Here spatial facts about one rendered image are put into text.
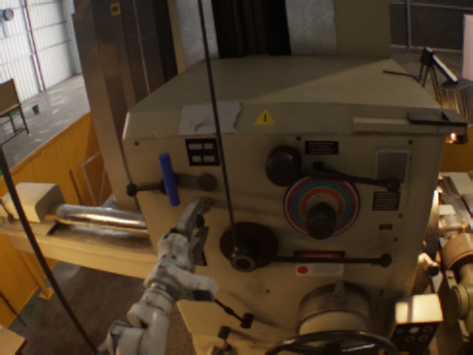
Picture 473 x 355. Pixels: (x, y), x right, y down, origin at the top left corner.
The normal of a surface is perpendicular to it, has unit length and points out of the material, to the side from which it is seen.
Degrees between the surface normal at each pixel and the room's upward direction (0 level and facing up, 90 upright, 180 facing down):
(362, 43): 90
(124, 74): 90
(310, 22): 90
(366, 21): 90
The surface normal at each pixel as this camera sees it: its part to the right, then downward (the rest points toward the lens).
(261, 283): -0.22, 0.50
